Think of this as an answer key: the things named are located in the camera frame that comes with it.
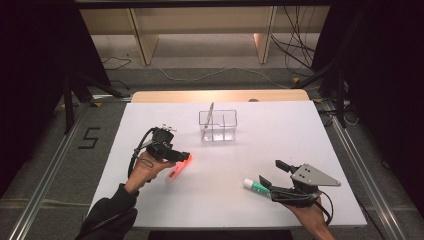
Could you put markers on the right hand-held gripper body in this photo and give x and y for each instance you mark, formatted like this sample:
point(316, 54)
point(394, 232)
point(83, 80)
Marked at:
point(298, 196)

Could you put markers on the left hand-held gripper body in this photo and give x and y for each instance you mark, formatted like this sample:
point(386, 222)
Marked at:
point(161, 146)

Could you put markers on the white green glue stick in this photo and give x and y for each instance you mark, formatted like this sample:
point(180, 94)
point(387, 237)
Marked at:
point(256, 187)

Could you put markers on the orange highlighter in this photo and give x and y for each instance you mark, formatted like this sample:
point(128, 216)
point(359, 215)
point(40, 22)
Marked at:
point(180, 168)

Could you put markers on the silver pen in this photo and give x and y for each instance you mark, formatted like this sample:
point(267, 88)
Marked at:
point(209, 116)

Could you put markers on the clear plastic organizer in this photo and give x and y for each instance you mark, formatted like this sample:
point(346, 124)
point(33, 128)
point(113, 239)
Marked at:
point(226, 128)

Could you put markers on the person's right hand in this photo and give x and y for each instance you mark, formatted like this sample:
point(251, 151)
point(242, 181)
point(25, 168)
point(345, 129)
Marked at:
point(308, 216)

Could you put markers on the person's left hand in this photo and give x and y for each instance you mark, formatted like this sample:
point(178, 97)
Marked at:
point(146, 170)

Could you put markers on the white table board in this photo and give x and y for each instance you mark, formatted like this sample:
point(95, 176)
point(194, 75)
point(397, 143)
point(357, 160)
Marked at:
point(266, 133)

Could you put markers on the light wooden table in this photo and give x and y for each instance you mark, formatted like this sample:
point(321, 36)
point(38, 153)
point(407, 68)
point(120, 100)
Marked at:
point(200, 96)

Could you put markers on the black metal stand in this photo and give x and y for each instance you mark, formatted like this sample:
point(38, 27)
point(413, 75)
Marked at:
point(340, 86)

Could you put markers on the black tripod stand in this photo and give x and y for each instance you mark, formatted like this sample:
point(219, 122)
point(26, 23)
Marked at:
point(69, 106)

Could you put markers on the black curtain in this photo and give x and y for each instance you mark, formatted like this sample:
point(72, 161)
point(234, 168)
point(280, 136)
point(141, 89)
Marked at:
point(33, 66)
point(390, 83)

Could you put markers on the aluminium floor rail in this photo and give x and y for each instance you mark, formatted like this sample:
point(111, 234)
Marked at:
point(46, 180)
point(363, 173)

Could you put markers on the light wooden desk frame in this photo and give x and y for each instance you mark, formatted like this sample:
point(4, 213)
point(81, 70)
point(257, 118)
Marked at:
point(200, 20)

